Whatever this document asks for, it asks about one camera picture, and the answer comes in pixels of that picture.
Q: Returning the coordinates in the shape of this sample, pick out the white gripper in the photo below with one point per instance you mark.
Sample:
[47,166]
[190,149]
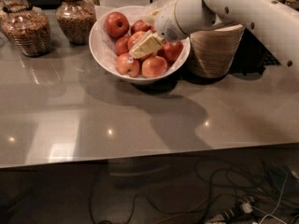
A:
[167,21]

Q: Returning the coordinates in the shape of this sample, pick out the large red-yellow apple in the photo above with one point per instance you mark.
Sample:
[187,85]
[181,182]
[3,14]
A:
[134,38]

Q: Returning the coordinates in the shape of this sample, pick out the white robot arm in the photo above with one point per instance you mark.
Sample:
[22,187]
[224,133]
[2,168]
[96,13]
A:
[274,24]

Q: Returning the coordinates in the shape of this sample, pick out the red apple top middle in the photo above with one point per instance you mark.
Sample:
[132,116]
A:
[139,26]

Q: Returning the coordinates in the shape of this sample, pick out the red apple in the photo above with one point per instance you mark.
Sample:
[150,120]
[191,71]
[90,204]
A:
[139,26]
[121,46]
[171,51]
[116,24]

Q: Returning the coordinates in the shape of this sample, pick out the red apple right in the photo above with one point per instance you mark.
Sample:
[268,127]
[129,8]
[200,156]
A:
[171,51]

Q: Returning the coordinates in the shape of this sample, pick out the red apple left middle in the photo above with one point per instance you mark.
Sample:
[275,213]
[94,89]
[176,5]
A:
[121,46]

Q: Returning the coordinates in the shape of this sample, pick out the red apple top left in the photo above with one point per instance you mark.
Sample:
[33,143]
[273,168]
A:
[116,24]

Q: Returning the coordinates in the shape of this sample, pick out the yellow-red apple front right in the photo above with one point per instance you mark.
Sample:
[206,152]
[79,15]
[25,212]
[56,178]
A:
[154,66]

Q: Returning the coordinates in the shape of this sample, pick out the yellow-red apple with sticker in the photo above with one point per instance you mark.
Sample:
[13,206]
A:
[127,65]

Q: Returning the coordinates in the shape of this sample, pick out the white ceramic bowl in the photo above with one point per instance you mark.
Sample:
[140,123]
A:
[102,46]

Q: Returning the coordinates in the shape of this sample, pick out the front stack of paper bowls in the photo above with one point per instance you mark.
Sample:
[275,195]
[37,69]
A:
[212,52]

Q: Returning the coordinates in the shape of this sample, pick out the middle glass granola jar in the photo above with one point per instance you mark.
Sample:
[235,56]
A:
[76,19]

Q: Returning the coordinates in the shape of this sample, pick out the glass granola jar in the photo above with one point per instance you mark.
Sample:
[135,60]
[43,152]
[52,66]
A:
[76,19]
[27,29]

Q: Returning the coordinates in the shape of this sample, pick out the black condiment organizer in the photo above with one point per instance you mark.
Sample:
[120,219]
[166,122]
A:
[251,56]

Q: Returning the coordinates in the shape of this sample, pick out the left glass granola jar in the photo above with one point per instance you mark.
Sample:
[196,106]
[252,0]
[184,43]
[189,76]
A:
[27,29]

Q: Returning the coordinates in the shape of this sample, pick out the white power strip plug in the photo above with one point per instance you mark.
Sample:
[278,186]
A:
[228,215]

